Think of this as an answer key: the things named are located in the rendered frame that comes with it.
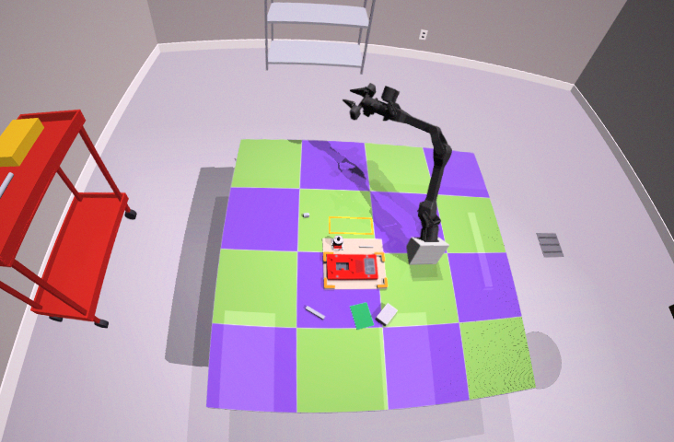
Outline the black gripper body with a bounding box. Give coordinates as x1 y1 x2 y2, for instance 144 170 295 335
349 83 380 120

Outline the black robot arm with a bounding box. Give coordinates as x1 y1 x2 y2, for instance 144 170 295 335
374 86 452 242

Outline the green flat rectangular block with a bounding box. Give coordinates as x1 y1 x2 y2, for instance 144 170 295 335
350 302 375 329

